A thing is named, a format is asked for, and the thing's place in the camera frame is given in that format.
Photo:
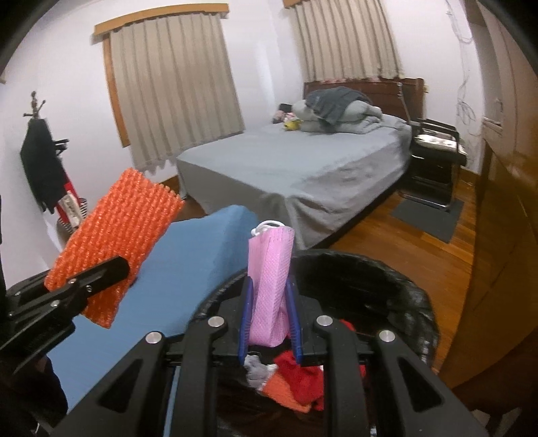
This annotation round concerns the red plastic wrapper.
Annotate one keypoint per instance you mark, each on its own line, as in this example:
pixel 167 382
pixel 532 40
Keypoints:
pixel 300 374

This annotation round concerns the black metal chair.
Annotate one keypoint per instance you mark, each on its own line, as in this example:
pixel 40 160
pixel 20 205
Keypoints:
pixel 437 143

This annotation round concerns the red and white bag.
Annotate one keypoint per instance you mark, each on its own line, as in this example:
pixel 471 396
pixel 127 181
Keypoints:
pixel 71 206

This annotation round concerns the yellow plush toy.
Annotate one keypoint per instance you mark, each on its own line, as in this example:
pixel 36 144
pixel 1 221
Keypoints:
pixel 291 125

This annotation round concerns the blue cloth covered platform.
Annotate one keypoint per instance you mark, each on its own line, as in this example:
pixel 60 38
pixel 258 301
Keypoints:
pixel 189 260

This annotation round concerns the grey floor mat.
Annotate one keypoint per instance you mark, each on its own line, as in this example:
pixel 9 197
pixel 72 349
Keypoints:
pixel 433 218

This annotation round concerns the white tissue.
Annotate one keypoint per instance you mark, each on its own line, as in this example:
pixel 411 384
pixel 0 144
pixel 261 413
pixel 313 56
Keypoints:
pixel 256 367

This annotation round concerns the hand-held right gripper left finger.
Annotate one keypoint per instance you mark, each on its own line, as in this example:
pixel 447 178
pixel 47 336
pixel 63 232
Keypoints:
pixel 247 323

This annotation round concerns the grey sheeted bed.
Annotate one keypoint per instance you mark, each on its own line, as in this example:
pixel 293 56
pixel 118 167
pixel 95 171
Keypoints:
pixel 294 168

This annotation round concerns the orange foam net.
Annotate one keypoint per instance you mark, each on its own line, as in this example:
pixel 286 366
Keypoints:
pixel 122 218
pixel 279 388

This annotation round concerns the black hanging coat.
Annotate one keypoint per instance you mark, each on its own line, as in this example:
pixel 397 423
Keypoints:
pixel 40 168

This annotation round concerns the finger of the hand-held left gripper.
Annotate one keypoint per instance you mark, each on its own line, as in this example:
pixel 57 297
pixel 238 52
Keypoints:
pixel 25 288
pixel 101 273

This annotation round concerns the striped basket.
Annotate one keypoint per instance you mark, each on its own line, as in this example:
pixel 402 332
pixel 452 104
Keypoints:
pixel 63 225

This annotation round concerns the pink plush toy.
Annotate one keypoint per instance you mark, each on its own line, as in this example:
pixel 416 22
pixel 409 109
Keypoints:
pixel 279 117

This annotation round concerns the wide beige curtain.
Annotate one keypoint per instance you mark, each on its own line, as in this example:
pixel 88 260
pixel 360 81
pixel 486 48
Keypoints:
pixel 176 92

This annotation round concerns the thin metal pole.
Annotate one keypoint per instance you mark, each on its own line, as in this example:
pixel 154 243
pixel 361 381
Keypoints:
pixel 404 103

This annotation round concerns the brown wooden wardrobe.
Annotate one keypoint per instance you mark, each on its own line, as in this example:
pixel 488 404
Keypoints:
pixel 504 210

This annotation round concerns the narrow beige curtain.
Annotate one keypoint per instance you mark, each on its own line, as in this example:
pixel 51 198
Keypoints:
pixel 344 42

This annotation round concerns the wooden coat stand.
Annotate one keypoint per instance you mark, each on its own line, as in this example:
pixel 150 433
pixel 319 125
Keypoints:
pixel 35 105

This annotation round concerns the pink mesh bag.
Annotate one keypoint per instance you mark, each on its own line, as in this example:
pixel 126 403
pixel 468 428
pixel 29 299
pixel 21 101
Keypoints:
pixel 269 285

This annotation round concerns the wooden window frame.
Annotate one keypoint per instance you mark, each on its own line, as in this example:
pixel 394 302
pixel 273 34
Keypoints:
pixel 159 12
pixel 290 3

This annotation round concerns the dark wooden nightstand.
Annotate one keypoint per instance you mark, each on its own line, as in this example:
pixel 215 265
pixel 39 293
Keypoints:
pixel 428 172

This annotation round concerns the grey folded duvet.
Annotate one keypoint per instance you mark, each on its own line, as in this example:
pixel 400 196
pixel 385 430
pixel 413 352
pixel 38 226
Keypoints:
pixel 361 117

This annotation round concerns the black lined trash bin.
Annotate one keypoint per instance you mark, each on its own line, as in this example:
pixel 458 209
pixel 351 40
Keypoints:
pixel 378 285

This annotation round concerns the dark grey blanket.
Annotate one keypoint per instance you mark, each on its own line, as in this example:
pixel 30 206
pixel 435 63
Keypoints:
pixel 332 103

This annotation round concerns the wooden headboard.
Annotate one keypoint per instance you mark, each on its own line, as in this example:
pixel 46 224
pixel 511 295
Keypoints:
pixel 414 101

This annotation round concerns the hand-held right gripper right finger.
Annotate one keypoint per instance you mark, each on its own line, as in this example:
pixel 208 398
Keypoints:
pixel 294 332

